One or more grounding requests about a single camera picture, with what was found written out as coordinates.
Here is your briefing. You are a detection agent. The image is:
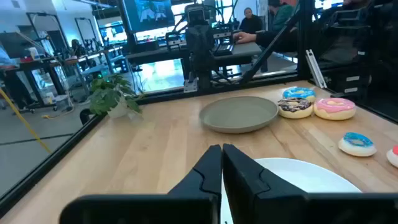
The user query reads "black upright frame post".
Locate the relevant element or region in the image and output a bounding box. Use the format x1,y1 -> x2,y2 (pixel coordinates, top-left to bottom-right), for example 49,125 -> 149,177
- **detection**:
297,0 -> 315,80

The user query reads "blue sprinkled toy donut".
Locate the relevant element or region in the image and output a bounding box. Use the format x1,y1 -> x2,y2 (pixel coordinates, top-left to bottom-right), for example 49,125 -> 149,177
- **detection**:
338,132 -> 377,157

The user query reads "person's forearm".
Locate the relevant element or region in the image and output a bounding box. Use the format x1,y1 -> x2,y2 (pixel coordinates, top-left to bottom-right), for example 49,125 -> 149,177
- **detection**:
254,28 -> 300,53

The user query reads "black table edge frame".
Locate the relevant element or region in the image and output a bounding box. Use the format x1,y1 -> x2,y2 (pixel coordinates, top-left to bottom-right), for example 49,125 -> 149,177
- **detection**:
0,73 -> 398,215

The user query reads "red sugared toy donut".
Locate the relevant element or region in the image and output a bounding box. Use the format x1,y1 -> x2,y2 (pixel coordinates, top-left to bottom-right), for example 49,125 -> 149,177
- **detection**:
386,144 -> 398,169

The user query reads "pink frosted toy donut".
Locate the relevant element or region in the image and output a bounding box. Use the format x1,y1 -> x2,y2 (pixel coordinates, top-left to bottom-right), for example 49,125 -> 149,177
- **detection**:
313,97 -> 356,121

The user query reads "grey-green round plate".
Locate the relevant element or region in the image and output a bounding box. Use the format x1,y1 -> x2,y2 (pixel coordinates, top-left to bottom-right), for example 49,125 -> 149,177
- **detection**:
198,95 -> 279,134

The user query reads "green leafy plant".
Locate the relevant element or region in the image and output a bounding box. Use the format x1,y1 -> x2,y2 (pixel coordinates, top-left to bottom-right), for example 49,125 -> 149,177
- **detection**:
88,73 -> 144,116

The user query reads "yellow hanging cable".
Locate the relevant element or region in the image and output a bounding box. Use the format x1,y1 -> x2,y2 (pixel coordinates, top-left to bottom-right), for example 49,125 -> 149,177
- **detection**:
0,88 -> 52,154

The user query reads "white plant pot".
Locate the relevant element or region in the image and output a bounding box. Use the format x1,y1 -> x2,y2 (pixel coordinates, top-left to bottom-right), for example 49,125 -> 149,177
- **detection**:
107,98 -> 130,119

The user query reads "black diagonal frame strut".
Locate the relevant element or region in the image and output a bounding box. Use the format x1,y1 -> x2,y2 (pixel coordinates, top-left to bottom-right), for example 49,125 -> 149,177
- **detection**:
238,12 -> 301,85

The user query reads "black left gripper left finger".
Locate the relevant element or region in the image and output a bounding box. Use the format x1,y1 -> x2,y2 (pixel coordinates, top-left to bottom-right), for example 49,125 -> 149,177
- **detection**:
58,144 -> 223,224

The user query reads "person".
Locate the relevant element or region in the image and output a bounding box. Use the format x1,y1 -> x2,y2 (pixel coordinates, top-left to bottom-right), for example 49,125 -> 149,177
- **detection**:
267,0 -> 300,32
238,7 -> 264,34

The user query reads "large black monitor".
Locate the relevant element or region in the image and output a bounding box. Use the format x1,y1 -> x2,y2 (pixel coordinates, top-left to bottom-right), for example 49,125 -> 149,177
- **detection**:
123,0 -> 176,34

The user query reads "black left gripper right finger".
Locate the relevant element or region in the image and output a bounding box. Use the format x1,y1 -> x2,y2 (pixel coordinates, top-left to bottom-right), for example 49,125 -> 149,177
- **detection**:
222,143 -> 398,224

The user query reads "chocolate frosted toy donut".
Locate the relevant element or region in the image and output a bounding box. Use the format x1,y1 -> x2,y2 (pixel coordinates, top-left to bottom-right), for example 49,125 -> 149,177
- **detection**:
277,97 -> 314,119

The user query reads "light blue frosted toy donut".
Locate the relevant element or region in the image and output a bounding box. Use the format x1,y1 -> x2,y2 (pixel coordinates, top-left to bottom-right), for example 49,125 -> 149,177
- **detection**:
282,86 -> 317,103

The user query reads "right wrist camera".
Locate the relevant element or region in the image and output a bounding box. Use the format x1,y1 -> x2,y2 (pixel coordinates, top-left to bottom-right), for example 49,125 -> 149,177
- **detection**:
185,3 -> 211,26

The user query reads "person's hand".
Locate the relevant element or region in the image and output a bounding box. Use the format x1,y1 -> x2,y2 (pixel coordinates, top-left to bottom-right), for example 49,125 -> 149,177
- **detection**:
233,30 -> 257,44

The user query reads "black desk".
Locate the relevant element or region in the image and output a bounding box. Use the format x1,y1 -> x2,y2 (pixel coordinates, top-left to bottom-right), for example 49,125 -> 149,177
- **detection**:
126,42 -> 262,67

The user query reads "white round plate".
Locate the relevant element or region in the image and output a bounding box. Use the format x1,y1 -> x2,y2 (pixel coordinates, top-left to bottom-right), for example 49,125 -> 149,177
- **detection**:
220,157 -> 362,224

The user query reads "silver aluminium bar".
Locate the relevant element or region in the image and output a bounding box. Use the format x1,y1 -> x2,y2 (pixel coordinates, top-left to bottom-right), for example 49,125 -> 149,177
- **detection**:
305,49 -> 328,90

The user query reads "silver arm base bracket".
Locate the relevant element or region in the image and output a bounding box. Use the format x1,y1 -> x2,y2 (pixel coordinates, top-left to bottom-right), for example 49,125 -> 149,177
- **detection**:
183,77 -> 199,93

